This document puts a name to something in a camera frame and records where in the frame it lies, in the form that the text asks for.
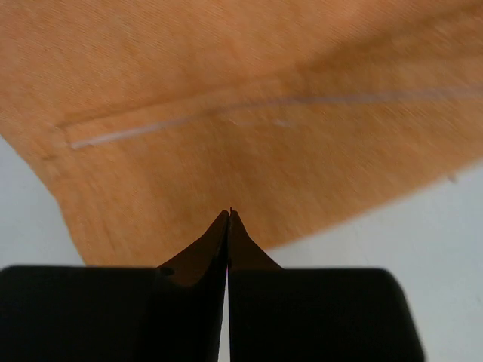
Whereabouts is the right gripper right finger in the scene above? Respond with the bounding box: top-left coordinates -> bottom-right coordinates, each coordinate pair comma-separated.
227,211 -> 425,361

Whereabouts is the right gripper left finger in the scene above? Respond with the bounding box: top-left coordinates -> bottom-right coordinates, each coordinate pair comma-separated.
1,211 -> 229,361

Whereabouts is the orange cloth napkin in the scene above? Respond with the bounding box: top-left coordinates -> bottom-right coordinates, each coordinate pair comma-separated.
1,1 -> 482,265

